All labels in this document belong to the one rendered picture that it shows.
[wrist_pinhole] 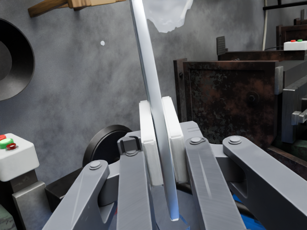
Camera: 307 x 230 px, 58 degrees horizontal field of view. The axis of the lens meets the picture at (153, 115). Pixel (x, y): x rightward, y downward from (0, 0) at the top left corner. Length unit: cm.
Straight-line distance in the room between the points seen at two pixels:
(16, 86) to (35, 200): 65
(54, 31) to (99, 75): 30
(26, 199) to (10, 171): 6
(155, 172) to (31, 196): 48
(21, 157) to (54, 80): 75
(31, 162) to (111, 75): 94
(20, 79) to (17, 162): 65
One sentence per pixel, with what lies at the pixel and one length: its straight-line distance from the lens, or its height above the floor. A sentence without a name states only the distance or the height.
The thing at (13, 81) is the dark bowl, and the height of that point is 3.
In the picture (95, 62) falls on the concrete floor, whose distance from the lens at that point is 141.
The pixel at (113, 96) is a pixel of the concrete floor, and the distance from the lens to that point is 148.
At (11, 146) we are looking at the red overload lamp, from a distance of 60.
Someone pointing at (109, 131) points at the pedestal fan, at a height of 3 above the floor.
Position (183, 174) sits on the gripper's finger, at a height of 107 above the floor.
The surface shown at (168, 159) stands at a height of 104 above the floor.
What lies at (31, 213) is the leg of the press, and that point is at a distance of 63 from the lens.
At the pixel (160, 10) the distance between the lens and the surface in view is 154.
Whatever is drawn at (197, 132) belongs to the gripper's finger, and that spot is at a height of 107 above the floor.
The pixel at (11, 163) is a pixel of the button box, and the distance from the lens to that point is 59.
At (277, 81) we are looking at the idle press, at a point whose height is 64.
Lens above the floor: 116
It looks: 43 degrees down
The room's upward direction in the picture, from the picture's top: 100 degrees clockwise
